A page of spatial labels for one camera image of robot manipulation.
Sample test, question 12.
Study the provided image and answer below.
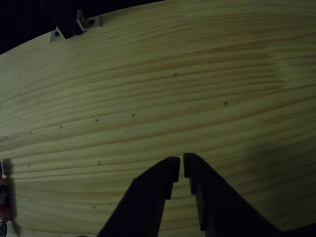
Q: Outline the candy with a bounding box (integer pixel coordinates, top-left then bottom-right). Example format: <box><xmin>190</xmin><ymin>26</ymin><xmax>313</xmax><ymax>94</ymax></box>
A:
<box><xmin>0</xmin><ymin>159</ymin><xmax>8</xmax><ymax>237</ymax></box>

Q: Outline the silver metal angle bracket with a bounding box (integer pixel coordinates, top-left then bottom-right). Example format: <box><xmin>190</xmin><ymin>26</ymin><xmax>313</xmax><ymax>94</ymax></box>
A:
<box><xmin>49</xmin><ymin>30</ymin><xmax>64</xmax><ymax>44</ymax></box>
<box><xmin>76</xmin><ymin>9</ymin><xmax>103</xmax><ymax>32</ymax></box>

